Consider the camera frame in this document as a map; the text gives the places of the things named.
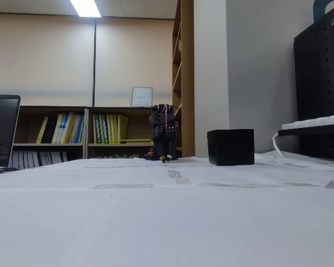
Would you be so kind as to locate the white paper table cover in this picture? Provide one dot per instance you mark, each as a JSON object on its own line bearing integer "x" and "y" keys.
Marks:
{"x": 167, "y": 222}

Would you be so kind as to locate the black pegboard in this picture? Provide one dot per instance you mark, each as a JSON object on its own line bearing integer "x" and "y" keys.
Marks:
{"x": 320, "y": 69}

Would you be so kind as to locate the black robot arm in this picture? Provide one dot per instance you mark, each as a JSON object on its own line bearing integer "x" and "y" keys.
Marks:
{"x": 160, "y": 108}

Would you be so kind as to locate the low wooden bookshelf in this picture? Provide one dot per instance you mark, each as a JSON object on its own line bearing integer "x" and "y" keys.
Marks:
{"x": 136, "y": 122}
{"x": 53, "y": 109}

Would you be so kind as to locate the tall wooden bookshelf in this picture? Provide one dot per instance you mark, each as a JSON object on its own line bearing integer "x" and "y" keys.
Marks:
{"x": 187, "y": 55}

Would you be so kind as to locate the ceiling light panel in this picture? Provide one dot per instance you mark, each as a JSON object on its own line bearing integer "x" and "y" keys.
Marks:
{"x": 85, "y": 8}

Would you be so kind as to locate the dark blue object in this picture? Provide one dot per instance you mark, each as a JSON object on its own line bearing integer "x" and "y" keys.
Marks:
{"x": 318, "y": 11}

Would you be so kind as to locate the black laptop screen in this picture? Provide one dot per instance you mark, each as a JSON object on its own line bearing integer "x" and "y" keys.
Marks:
{"x": 0, "y": 130}

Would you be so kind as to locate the black wall conduit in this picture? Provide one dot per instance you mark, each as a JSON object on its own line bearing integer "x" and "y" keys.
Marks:
{"x": 94, "y": 55}

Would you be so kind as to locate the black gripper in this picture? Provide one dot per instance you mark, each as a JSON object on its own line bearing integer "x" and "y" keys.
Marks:
{"x": 163, "y": 133}

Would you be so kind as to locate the black box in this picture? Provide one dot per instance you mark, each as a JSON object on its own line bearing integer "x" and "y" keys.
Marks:
{"x": 231, "y": 147}

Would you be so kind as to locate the yellow book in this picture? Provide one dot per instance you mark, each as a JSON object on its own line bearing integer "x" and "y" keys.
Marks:
{"x": 42, "y": 130}

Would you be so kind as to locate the white framed certificate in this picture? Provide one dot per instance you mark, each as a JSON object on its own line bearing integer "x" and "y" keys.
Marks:
{"x": 142, "y": 96}

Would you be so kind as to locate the white power strip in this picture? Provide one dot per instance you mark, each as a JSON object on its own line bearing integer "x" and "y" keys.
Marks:
{"x": 317, "y": 121}

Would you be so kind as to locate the yellow flat folder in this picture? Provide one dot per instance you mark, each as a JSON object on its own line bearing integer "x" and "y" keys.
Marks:
{"x": 135, "y": 140}

